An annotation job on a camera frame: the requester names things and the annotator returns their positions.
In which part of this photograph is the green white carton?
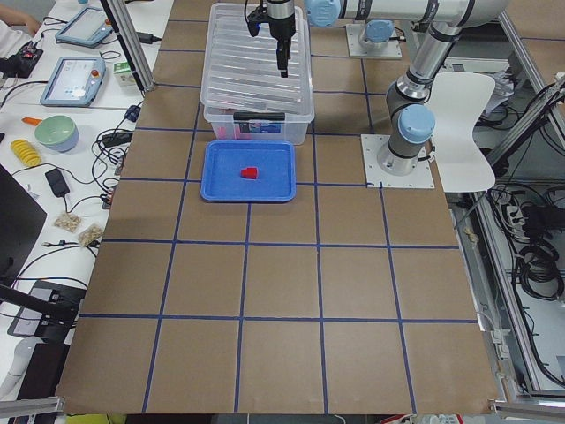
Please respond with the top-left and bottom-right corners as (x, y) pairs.
(112, 62), (137, 87)

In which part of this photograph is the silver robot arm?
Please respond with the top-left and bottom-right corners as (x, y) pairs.
(305, 1), (509, 176)

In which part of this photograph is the green bowl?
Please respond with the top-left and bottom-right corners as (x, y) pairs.
(34, 115), (79, 153)

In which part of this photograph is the clear plastic box lid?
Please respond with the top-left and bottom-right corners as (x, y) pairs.
(200, 3), (313, 115)

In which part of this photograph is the teach pendant tablet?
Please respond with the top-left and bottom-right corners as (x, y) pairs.
(55, 6), (113, 48)
(40, 57), (106, 107)

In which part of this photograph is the snack bag right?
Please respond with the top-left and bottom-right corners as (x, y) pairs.
(78, 223), (104, 247)

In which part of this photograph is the snack bag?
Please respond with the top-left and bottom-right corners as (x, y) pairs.
(54, 212), (82, 233)
(78, 223), (104, 247)

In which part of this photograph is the far teach pendant tablet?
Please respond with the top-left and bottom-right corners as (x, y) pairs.
(55, 6), (113, 48)

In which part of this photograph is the clear plastic storage box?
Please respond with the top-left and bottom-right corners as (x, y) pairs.
(203, 97), (314, 146)

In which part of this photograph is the red block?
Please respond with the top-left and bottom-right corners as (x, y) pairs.
(240, 166), (259, 180)

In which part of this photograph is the blue plastic tray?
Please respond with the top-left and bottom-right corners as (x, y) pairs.
(200, 140), (296, 202)

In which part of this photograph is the black power adapter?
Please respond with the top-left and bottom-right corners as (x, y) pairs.
(45, 168), (70, 198)

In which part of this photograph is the yellow ridged toy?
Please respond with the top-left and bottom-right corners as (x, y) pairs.
(10, 139), (42, 167)

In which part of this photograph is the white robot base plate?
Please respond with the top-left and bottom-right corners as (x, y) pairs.
(361, 134), (435, 189)

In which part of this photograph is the white chair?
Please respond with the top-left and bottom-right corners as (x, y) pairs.
(426, 72), (495, 193)

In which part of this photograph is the aluminium frame post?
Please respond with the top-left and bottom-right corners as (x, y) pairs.
(101, 0), (154, 94)

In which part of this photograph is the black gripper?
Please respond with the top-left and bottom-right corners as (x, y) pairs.
(266, 0), (296, 78)

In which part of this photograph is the snack bag left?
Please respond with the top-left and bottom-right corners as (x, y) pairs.
(54, 212), (82, 233)

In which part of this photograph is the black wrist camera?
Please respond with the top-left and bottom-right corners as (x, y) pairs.
(245, 6), (268, 37)

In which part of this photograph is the near teach pendant tablet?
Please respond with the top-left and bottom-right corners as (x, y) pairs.
(40, 57), (106, 107)

